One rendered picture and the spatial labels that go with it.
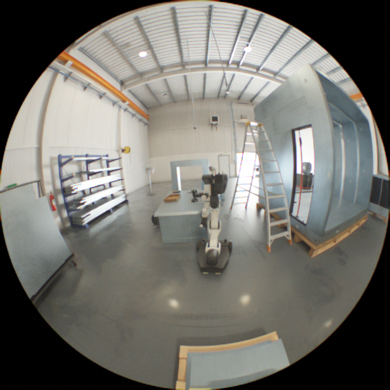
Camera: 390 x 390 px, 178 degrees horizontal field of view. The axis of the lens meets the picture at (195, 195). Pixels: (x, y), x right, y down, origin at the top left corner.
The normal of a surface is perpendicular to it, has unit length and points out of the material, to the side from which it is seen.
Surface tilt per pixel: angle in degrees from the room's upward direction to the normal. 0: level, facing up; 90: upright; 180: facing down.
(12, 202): 78
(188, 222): 90
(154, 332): 0
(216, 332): 0
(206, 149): 90
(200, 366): 0
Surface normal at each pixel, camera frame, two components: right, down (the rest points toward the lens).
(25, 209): 0.96, -0.28
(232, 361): -0.07, -0.97
